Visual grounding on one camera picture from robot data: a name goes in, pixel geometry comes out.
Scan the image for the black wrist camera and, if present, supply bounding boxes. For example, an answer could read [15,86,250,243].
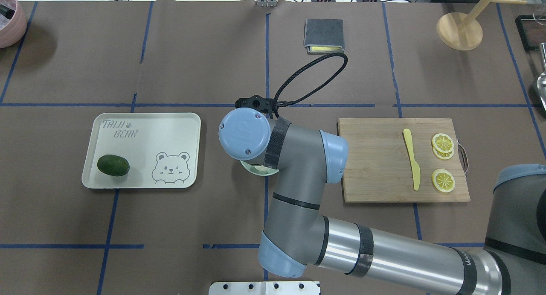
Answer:
[235,95,289,114]

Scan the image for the dark tray with glasses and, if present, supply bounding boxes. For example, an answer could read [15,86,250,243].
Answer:
[515,15,546,51]

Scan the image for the metal scoop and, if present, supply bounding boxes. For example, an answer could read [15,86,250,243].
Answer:
[536,42,546,110]

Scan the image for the upper lemon slice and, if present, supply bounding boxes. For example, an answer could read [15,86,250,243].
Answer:
[431,133,455,153]

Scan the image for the lemon slice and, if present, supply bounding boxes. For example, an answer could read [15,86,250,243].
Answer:
[431,169,456,193]
[431,133,455,153]

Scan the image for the lower lemon slice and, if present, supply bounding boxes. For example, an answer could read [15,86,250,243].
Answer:
[431,169,456,193]

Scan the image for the light green bowl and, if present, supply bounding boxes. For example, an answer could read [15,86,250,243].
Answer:
[240,161,279,176]

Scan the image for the wooden mug tree stand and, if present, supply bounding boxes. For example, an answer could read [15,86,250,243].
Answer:
[436,0,527,51]

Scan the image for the folded grey yellow cloth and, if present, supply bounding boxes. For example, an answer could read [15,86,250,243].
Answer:
[303,19,345,54]

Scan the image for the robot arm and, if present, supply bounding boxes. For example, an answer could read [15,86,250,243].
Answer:
[219,108,545,295]

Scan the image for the yellow plastic knife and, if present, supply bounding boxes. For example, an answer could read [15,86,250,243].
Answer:
[402,128,421,191]

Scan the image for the dark green avocado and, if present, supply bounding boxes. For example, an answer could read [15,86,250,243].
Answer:
[97,154,130,177]

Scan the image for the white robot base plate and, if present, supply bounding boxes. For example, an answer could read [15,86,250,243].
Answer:
[208,280,321,295]

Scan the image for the bamboo cutting board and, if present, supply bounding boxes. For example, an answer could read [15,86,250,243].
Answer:
[337,118,470,202]

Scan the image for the hidden lemon slice underneath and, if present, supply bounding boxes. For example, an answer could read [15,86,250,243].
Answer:
[433,148,454,160]

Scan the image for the pink bowl with ice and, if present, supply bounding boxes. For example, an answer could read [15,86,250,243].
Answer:
[0,0,28,49]

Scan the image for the white bear serving tray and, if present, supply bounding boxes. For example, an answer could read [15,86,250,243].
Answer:
[81,112,201,189]

